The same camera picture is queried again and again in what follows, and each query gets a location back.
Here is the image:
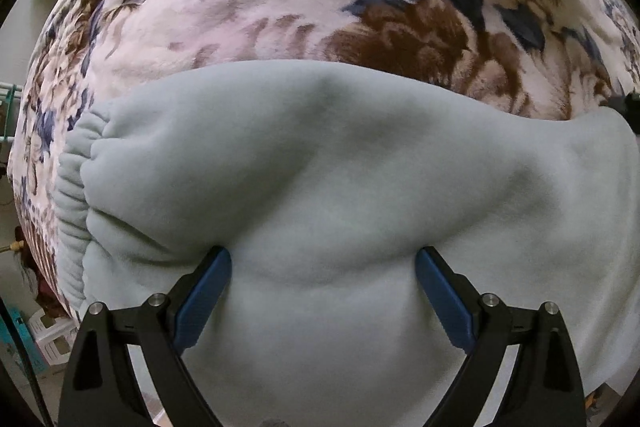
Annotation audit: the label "floral fleece blanket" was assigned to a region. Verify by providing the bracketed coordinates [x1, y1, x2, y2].
[9, 0, 639, 317]

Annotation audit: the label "white storage box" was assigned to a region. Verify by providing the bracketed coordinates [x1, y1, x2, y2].
[27, 310, 77, 366]

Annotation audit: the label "light green fleece pants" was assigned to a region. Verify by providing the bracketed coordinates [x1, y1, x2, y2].
[54, 61, 639, 426]

